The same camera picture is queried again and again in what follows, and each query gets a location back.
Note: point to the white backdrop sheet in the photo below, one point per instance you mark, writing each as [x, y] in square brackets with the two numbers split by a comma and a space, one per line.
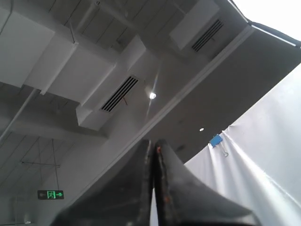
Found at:
[261, 131]

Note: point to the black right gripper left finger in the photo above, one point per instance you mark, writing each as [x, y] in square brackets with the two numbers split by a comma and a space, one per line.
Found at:
[124, 201]

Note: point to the ceiling spot light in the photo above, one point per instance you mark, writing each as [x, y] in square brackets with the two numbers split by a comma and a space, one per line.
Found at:
[152, 95]

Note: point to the green exit sign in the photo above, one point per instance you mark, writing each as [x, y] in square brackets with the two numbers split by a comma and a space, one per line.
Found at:
[50, 194]

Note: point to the ceiling air vent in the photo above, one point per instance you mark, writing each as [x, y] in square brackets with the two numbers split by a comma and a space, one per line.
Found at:
[119, 94]
[207, 36]

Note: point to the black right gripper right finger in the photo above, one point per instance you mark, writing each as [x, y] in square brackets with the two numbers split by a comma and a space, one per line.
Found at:
[183, 200]

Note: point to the blue binder clip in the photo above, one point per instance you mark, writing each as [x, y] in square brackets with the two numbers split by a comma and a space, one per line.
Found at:
[216, 142]

